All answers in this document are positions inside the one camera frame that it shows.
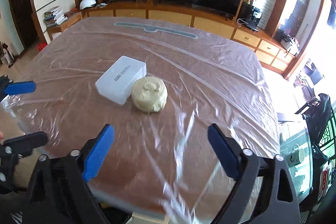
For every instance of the white printer device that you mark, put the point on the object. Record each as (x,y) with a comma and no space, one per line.
(290,44)

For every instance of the white helmet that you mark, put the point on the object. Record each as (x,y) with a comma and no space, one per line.
(84,4)

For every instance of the white green mug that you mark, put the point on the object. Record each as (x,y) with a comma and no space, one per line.
(296,157)

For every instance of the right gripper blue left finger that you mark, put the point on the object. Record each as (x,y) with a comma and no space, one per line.
(95,151)

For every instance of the glass top side table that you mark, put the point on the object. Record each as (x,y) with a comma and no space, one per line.
(295,147)

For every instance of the dark wooden door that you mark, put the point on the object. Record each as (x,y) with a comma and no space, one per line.
(22,11)

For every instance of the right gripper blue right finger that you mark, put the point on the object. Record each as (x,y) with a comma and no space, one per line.
(226,150)

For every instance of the small wooden side table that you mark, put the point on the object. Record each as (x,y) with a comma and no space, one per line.
(53,32)

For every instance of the stack of books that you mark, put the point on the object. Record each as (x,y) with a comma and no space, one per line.
(54,17)

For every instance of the black bag on chair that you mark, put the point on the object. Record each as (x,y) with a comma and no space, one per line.
(317,115)

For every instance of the white translucent plastic box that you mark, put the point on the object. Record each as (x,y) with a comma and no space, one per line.
(117,82)

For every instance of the red plastic stool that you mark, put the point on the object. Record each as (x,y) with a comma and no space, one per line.
(41,46)

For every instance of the beige round bread bun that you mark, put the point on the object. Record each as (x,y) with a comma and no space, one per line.
(149,94)

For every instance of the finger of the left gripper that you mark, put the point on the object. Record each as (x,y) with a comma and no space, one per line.
(20,88)
(24,145)

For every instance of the black coffee machine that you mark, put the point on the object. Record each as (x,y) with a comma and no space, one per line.
(249,15)

